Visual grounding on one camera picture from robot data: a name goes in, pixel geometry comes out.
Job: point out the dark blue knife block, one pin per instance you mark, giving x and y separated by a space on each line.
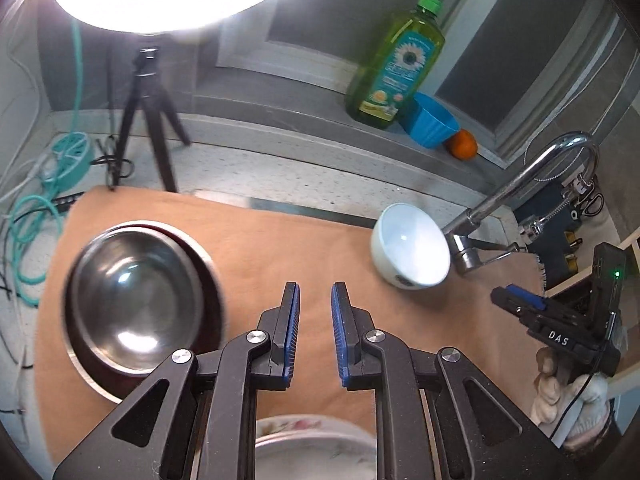
550 250

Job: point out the light blue ceramic bowl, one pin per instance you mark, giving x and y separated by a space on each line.
410 245

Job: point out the green dish soap bottle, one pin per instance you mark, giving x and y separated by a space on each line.
395 75

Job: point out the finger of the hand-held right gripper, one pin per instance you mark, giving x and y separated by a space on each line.
527 297
510 305

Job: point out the brown table cloth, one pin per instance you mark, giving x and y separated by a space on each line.
300 250

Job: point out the small stainless steel bowl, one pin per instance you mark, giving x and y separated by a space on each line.
130 300

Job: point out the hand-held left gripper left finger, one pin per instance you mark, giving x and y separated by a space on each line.
294 330

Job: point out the chrome kitchen faucet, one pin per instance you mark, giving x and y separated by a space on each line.
500 195

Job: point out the person's right hand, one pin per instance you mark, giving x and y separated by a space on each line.
550 390

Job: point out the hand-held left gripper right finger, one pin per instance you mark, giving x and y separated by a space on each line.
339 335

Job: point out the large stainless steel bowl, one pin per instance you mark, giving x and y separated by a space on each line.
211 310

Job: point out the orange fruit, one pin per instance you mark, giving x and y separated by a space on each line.
462 145

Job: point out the black tripod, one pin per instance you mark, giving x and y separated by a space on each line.
147 85

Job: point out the deep pink floral plate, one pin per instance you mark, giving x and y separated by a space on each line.
315 455

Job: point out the blue fluted plastic bowl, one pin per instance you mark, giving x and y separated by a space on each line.
430 120

